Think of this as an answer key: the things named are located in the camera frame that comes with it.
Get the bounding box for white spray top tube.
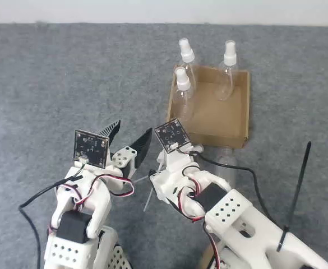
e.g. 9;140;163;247
132;173;154;213

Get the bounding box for clear bottle with spray top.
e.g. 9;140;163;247
178;38;197;85
173;67;195;122
214;40;241;102

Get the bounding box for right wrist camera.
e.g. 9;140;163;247
154;118;191;154

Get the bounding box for cardboard box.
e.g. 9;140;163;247
166;63;251;149

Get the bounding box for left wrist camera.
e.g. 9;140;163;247
73;129;110;169

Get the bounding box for black cable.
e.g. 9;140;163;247
18;167;84;269
190;151;280;228

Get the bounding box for clear bottle without top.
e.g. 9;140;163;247
210;146;238;186

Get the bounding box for black zip tie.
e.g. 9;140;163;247
276;141;312;253

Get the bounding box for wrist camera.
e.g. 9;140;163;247
73;129;110;169
154;118;191;154

